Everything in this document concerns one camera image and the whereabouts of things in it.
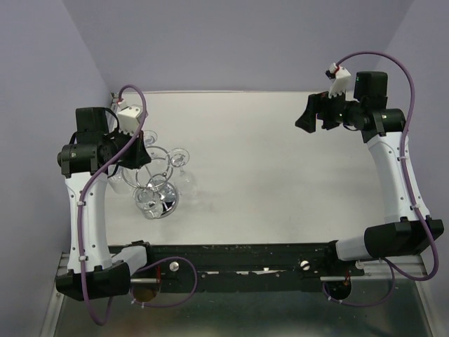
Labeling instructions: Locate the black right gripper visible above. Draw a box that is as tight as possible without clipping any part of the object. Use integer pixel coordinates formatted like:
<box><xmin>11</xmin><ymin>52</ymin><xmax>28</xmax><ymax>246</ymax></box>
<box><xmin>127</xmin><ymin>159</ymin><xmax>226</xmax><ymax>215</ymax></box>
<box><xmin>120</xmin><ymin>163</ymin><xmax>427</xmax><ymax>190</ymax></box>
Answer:
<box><xmin>295</xmin><ymin>86</ymin><xmax>364</xmax><ymax>133</ymax></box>

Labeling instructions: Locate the chrome wine glass rack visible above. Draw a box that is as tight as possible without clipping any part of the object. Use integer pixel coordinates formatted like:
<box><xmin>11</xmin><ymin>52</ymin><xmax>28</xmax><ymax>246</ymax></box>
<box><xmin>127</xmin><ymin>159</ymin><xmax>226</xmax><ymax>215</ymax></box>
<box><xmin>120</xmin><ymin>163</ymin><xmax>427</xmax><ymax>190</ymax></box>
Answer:
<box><xmin>122</xmin><ymin>145</ymin><xmax>180</xmax><ymax>219</ymax></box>

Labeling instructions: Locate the clear wine glass front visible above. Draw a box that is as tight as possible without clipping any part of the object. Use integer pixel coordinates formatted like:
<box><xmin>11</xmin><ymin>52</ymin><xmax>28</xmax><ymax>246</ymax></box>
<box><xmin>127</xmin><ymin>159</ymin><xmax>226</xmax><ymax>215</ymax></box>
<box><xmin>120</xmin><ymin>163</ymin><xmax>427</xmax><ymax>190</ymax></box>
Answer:
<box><xmin>133</xmin><ymin>188</ymin><xmax>164</xmax><ymax>220</ymax></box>

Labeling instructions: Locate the clear wine glass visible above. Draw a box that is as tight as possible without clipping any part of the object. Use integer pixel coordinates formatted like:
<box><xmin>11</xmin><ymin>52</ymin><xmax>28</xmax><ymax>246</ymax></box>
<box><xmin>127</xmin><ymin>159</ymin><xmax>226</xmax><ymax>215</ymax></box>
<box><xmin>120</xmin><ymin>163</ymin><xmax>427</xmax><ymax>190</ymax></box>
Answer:
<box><xmin>143</xmin><ymin>130</ymin><xmax>158</xmax><ymax>147</ymax></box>
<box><xmin>107</xmin><ymin>164</ymin><xmax>128</xmax><ymax>194</ymax></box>
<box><xmin>133</xmin><ymin>188</ymin><xmax>164</xmax><ymax>220</ymax></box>
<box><xmin>168</xmin><ymin>148</ymin><xmax>197</xmax><ymax>199</ymax></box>

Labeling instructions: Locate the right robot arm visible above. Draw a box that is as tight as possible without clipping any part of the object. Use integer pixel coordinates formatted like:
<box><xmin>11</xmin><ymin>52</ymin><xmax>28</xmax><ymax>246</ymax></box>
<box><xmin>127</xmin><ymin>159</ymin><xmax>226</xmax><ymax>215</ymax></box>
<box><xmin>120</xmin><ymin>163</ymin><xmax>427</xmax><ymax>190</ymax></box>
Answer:
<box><xmin>295</xmin><ymin>66</ymin><xmax>444</xmax><ymax>275</ymax></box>

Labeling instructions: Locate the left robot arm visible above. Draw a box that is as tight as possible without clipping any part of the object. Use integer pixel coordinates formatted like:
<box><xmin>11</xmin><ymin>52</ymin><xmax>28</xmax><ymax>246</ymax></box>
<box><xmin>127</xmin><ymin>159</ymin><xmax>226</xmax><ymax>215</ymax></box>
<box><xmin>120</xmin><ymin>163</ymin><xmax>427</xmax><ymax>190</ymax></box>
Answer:
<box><xmin>55</xmin><ymin>105</ymin><xmax>156</xmax><ymax>301</ymax></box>

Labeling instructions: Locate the clear wine glass far left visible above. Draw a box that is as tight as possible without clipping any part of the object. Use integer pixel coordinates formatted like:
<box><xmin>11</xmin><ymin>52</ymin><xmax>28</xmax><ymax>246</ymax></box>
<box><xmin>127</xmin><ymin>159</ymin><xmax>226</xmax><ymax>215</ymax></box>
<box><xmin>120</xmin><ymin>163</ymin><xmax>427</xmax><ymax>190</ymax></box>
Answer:
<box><xmin>143</xmin><ymin>130</ymin><xmax>158</xmax><ymax>147</ymax></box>

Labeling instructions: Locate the clear wine glass far right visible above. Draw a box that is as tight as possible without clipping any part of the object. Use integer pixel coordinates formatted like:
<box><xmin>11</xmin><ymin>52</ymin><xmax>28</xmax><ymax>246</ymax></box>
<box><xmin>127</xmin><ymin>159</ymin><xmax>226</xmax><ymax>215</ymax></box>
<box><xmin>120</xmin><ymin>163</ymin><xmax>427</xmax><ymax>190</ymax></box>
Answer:
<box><xmin>168</xmin><ymin>148</ymin><xmax>197</xmax><ymax>199</ymax></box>

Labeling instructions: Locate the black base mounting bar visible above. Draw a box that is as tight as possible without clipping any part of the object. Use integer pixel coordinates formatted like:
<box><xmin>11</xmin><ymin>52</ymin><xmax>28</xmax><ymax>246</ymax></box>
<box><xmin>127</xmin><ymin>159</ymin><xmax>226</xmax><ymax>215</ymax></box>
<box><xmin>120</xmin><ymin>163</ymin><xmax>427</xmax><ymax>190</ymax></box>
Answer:
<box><xmin>145</xmin><ymin>242</ymin><xmax>364</xmax><ymax>293</ymax></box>

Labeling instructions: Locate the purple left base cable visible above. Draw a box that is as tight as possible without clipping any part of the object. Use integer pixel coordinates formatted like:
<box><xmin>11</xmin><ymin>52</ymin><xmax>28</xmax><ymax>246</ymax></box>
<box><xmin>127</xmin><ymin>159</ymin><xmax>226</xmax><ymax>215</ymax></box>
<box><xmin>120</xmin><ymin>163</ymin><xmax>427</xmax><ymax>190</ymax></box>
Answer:
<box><xmin>130</xmin><ymin>256</ymin><xmax>199</xmax><ymax>310</ymax></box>

